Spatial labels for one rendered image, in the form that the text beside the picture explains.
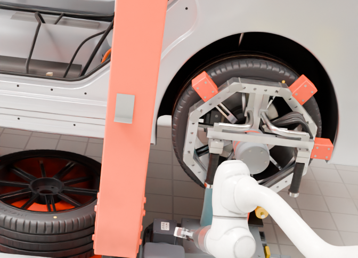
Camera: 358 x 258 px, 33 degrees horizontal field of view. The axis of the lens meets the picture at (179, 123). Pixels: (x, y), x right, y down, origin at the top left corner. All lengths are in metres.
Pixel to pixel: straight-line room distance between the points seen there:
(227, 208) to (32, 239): 1.08
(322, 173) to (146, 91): 2.57
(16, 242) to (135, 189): 0.66
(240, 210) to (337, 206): 2.34
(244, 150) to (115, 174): 0.56
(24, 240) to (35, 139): 1.76
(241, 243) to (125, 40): 0.73
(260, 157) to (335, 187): 1.87
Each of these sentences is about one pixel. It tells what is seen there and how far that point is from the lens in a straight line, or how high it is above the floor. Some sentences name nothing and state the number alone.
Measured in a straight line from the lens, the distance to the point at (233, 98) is 2.69.
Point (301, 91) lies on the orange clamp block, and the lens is 2.50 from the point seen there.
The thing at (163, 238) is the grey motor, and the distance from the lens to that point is 2.66.
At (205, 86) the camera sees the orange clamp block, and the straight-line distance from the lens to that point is 2.44.
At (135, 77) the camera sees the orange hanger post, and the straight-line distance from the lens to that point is 1.97.
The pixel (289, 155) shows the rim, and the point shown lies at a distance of 2.76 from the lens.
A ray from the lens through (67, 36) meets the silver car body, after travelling 3.39.
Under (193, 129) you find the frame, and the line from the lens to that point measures 2.51.
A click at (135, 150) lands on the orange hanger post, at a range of 2.08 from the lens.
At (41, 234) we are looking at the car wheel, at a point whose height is 0.44.
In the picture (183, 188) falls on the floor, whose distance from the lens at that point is 3.83.
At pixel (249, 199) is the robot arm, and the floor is 1.09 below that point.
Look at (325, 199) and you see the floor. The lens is 4.07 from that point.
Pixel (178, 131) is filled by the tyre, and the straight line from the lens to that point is 2.60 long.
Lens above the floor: 1.94
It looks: 24 degrees down
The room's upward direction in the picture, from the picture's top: 8 degrees clockwise
